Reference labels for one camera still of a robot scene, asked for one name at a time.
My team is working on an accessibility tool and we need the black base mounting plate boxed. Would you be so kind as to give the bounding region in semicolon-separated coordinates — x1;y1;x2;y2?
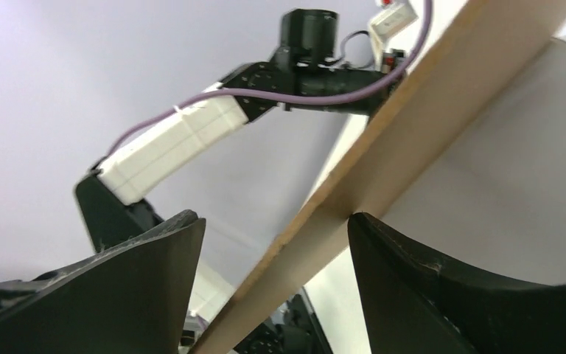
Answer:
233;288;332;354

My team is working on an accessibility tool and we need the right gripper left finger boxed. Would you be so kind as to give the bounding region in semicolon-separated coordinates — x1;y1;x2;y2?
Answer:
0;210;206;353

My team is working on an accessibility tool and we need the white brown backing board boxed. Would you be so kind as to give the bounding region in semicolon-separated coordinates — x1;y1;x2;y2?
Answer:
193;0;566;353

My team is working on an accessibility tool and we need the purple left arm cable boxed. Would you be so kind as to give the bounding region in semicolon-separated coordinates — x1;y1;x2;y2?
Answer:
107;0;434;156

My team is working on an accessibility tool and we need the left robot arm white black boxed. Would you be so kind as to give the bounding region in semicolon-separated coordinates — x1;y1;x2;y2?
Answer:
74;9;405;252

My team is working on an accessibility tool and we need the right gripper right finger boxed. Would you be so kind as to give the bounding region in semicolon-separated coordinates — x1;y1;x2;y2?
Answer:
347;212;566;353

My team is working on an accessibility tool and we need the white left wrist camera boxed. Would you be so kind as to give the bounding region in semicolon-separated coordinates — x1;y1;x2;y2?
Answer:
367;0;418;71

